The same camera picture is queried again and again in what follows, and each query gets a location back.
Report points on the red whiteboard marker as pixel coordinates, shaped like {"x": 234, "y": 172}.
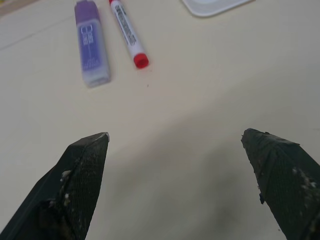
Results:
{"x": 128, "y": 32}

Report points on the white tray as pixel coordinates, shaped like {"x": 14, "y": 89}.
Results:
{"x": 212, "y": 6}

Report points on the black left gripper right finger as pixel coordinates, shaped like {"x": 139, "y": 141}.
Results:
{"x": 287, "y": 180}

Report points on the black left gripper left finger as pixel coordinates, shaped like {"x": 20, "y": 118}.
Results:
{"x": 75, "y": 190}

